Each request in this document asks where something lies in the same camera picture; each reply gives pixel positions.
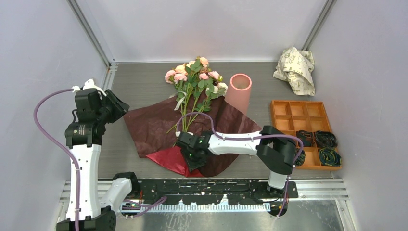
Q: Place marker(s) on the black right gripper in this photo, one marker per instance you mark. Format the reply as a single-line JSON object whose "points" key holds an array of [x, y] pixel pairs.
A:
{"points": [[193, 165]]}

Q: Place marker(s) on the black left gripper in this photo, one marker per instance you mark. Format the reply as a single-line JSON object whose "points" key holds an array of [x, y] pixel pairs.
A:
{"points": [[120, 108]]}

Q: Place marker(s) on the dark red wrapping paper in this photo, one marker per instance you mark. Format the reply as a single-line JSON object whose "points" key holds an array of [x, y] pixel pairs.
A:
{"points": [[152, 132]]}

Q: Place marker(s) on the pink artificial flower bouquet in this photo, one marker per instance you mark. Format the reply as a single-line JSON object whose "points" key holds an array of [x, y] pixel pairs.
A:
{"points": [[202, 86]]}

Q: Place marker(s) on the cream printed ribbon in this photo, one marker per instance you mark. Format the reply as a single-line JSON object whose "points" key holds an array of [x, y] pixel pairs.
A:
{"points": [[180, 101]]}

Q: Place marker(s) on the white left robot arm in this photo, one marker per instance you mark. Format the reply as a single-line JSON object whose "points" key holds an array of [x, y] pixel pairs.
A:
{"points": [[86, 211]]}

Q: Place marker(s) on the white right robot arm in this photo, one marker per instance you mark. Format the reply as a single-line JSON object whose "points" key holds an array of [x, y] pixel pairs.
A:
{"points": [[275, 149]]}

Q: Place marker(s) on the pink cylindrical vase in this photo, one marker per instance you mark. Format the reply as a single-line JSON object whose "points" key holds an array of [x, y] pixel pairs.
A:
{"points": [[239, 92]]}

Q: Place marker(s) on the orange wooden compartment tray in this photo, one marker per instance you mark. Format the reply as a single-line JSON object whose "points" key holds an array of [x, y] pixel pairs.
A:
{"points": [[292, 116]]}

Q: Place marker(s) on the rolled dark tie, green pattern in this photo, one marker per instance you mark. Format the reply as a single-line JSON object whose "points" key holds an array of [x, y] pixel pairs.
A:
{"points": [[300, 159]]}

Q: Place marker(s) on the rolled dark tie, brown pattern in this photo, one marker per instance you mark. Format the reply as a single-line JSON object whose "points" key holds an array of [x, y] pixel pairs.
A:
{"points": [[307, 137]]}

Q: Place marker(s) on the rolled dark patterned tie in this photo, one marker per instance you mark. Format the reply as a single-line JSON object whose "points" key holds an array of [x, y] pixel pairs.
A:
{"points": [[325, 139]]}

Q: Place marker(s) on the rolled dark tie, yellow pattern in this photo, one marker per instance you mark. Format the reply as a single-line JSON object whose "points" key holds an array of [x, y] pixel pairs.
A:
{"points": [[329, 157]]}

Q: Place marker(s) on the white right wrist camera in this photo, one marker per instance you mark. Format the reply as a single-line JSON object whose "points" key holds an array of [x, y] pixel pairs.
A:
{"points": [[179, 133]]}

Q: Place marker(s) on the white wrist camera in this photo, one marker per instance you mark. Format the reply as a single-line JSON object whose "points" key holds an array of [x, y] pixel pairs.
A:
{"points": [[89, 84], [179, 133]]}

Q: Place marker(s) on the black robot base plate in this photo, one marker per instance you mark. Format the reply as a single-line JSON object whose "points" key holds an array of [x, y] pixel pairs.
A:
{"points": [[209, 191]]}

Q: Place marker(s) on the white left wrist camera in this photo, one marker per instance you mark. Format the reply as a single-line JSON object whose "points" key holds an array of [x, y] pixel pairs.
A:
{"points": [[89, 84]]}

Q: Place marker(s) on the aluminium frame rail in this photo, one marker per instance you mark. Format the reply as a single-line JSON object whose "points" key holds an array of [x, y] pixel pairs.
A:
{"points": [[308, 190]]}

